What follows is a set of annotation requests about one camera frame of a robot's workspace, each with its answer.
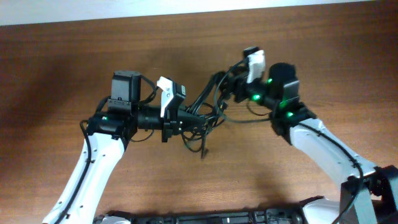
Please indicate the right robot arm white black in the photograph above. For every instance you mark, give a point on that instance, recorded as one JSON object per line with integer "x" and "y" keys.
{"x": 368, "y": 193}

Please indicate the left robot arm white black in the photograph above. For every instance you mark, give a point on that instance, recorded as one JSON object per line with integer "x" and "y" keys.
{"x": 108, "y": 132}

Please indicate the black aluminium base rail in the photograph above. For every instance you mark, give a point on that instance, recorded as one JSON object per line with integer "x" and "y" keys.
{"x": 269, "y": 216}

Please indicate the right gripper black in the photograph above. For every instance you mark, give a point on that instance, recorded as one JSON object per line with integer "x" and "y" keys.
{"x": 234, "y": 81}

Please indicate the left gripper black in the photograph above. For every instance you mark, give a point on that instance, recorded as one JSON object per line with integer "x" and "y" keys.
{"x": 181, "y": 121}

